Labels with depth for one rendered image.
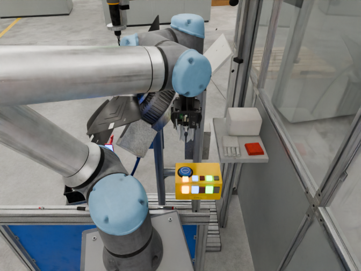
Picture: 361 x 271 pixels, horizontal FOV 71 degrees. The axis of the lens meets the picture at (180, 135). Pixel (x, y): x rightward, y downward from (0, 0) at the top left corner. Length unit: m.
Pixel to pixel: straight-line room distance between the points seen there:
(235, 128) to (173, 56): 0.99
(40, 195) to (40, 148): 1.95
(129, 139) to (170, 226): 0.52
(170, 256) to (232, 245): 1.31
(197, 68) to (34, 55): 0.23
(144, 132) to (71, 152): 0.64
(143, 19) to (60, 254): 5.94
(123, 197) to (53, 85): 0.27
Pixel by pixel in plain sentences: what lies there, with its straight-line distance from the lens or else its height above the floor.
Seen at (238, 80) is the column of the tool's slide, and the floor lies 1.06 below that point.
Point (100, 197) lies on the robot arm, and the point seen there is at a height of 1.30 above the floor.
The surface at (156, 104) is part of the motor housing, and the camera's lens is 1.14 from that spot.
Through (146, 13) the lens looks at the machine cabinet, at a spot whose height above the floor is 0.28.
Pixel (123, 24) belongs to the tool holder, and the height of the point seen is 1.47.
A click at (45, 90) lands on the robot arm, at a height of 1.56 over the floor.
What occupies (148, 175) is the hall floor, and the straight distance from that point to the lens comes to 2.37.
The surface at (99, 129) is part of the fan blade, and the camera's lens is 0.97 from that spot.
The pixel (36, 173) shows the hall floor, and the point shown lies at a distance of 2.72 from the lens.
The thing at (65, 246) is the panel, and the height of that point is 0.58.
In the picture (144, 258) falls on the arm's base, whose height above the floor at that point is 1.14.
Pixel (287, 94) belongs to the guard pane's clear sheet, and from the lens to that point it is 1.26.
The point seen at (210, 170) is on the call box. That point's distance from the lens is 0.91.
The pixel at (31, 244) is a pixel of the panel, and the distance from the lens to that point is 1.46.
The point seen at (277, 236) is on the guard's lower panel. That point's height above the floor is 0.57.
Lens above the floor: 1.72
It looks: 38 degrees down
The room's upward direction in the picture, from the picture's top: straight up
